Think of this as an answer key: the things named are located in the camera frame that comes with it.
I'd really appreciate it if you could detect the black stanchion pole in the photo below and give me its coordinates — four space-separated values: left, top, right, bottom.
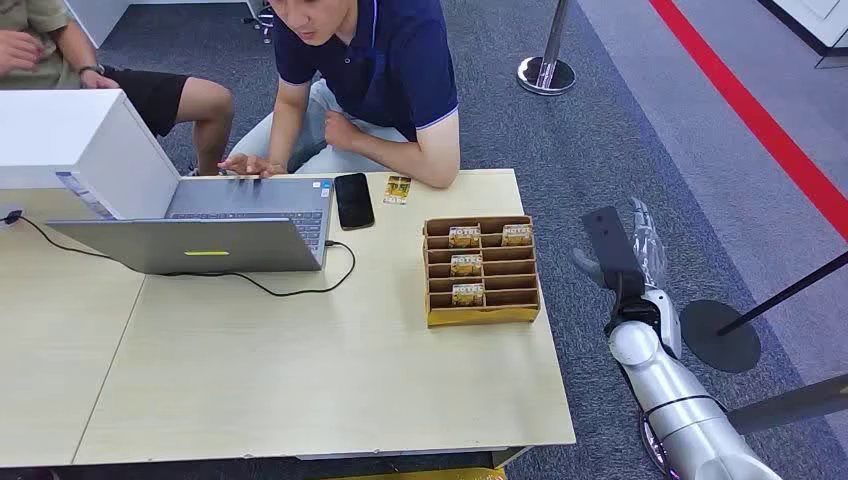
725 374 848 437

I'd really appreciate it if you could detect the black stanchion with round base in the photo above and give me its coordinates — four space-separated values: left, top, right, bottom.
678 250 848 374

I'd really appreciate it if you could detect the black smartphone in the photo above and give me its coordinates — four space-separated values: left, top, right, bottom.
333 172 376 232

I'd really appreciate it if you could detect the white cabinet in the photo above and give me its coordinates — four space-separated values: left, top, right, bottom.
758 0 848 70

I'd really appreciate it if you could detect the chrome ring base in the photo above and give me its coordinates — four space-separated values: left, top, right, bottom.
639 410 684 480

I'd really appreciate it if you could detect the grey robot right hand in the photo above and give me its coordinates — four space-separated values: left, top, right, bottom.
572 197 669 293

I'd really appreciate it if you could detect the person's left hand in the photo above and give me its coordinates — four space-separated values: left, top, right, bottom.
324 109 364 152
79 68 122 91

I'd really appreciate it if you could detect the black flat wrist bracket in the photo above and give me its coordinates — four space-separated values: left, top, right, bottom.
580 205 647 301

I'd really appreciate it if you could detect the person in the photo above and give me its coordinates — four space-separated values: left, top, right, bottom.
218 0 462 190
0 0 234 177

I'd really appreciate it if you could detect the office chair base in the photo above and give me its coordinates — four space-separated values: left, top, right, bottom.
241 3 275 46

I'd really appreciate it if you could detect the chrome stanchion post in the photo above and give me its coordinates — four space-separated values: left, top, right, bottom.
516 0 578 97

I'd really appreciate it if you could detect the black laptop power cable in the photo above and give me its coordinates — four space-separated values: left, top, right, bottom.
16 215 358 299

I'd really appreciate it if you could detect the yellow bag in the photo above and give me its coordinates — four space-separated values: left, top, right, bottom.
317 466 508 480

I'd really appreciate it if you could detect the cardboard slotted card holder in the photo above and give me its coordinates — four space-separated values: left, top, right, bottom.
422 215 543 329

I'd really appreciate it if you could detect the white box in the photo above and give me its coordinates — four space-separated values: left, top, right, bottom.
0 89 181 221

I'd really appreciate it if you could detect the yellow hotel card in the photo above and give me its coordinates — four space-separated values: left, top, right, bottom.
501 223 534 248
450 254 484 278
449 225 482 250
382 175 413 206
451 283 486 307

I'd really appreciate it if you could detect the person's right hand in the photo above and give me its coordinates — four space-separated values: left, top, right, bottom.
218 153 287 179
0 29 45 76

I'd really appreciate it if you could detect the silver laptop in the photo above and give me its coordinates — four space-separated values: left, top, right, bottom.
46 176 335 276

